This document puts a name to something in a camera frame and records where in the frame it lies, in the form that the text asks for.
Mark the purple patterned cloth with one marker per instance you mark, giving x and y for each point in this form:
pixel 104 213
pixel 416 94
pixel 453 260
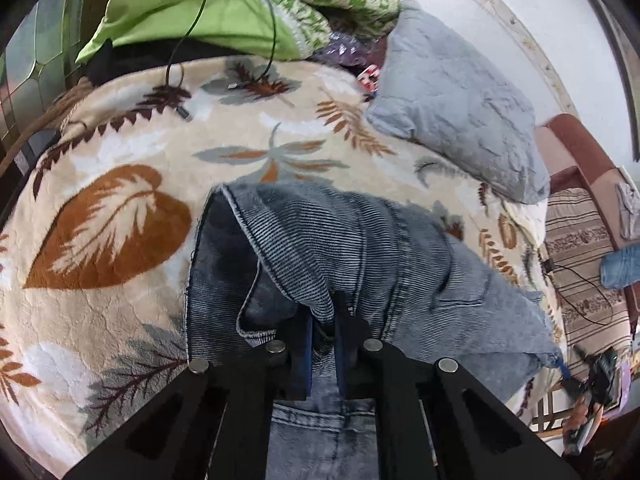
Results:
pixel 345 50

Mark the green cloth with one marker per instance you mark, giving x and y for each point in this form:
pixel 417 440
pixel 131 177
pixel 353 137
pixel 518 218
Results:
pixel 165 5

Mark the black cloth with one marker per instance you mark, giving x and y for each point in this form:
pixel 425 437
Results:
pixel 130 60

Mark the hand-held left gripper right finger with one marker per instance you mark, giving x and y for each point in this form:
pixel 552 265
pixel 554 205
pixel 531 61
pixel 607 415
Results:
pixel 343 360

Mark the striped sofa cover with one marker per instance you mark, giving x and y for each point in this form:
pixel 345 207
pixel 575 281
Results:
pixel 575 240

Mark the light blue denim garment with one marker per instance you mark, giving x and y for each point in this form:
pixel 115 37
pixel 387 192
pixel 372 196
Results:
pixel 620 267

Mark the brown sofa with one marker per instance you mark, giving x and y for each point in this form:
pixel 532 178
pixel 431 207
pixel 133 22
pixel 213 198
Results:
pixel 575 145

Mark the blue-grey denim pants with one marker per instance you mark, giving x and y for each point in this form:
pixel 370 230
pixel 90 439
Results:
pixel 360 240

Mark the wooden door with glass panel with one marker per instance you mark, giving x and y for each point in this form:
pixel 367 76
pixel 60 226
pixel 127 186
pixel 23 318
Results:
pixel 35 50

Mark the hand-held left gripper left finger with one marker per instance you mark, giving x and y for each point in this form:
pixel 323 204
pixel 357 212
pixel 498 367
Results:
pixel 306 360

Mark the pink bed sheet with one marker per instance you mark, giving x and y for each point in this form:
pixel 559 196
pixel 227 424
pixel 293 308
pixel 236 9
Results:
pixel 60 105

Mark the leaf print fleece blanket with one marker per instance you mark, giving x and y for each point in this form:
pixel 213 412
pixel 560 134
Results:
pixel 150 135

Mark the grey quilted pillow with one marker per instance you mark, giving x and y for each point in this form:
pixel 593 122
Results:
pixel 450 100

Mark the grey cloth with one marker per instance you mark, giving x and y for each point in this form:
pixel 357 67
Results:
pixel 629 210

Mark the red and white item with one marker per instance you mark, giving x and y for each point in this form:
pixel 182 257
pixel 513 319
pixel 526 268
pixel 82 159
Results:
pixel 370 79

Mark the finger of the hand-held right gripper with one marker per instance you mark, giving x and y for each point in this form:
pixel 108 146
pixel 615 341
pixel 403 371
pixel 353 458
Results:
pixel 567 374

